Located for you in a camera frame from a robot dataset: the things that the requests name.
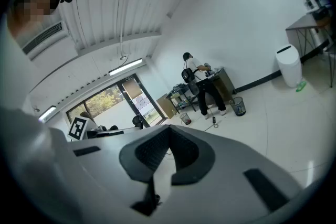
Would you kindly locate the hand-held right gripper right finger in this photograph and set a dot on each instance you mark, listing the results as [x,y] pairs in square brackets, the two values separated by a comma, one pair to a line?
[231,165]

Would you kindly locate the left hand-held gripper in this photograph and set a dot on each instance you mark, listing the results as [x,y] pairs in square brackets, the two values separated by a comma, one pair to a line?
[78,128]

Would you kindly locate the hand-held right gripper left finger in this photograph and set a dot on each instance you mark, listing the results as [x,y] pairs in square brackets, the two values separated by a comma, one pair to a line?
[105,165]

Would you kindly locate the brown cardboard box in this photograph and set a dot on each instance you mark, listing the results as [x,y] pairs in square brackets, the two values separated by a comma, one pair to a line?
[166,107]

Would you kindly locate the black-framed window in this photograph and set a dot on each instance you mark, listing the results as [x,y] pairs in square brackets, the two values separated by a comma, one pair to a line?
[99,105]

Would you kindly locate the long ceiling tube light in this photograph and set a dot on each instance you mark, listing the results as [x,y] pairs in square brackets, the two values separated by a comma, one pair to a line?
[125,66]
[47,113]

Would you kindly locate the person's white shirt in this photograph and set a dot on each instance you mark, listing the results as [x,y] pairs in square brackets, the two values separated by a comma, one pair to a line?
[29,154]

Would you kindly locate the brown wooden desk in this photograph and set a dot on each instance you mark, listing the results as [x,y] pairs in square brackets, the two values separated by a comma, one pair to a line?
[223,84]

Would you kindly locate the black metal shelf cart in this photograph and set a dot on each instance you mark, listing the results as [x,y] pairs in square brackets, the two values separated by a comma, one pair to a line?
[181,98]

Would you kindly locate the white air conditioner vent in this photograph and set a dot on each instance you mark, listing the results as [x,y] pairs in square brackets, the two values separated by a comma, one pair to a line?
[43,39]

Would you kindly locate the green plastic bottle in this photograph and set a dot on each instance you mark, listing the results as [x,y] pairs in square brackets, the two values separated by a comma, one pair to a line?
[301,86]

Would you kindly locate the white lidded trash bin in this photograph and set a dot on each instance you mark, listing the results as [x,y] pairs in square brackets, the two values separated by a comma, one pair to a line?
[288,65]

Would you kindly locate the person's head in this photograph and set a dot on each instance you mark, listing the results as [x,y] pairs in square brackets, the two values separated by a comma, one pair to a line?
[34,5]

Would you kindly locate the grey table with metal legs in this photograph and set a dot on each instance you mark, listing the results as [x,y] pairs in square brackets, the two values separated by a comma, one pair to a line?
[302,24]

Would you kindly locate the black appliance on grey table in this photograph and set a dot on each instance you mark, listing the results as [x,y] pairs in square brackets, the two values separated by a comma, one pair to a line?
[319,11]

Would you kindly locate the glass door with black frame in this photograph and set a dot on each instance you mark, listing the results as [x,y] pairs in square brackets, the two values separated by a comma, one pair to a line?
[141,102]

